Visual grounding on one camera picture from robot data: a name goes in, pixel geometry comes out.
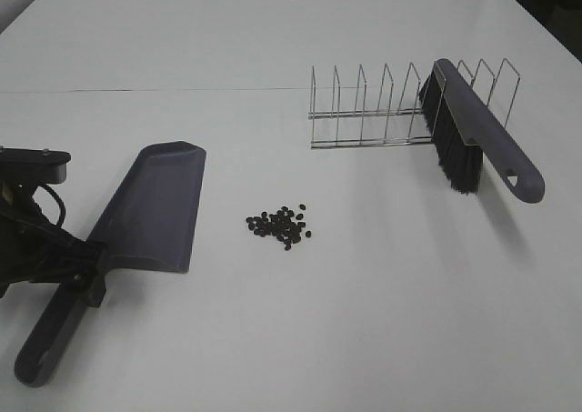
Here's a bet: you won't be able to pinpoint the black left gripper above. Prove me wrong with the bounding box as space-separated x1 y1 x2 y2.
1 182 109 307

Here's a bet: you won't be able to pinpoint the grey plastic dustpan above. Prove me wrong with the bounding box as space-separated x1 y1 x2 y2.
14 141 206 387

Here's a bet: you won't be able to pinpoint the pile of coffee beans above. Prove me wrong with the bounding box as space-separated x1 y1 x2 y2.
245 203 313 251

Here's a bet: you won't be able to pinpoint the grey hand brush black bristles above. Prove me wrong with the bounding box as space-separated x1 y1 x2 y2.
419 58 546 204

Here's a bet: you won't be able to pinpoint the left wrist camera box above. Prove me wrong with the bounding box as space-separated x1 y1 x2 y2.
1 148 71 186

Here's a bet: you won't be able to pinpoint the metal wire rack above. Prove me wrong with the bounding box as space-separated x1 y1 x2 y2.
307 58 522 149

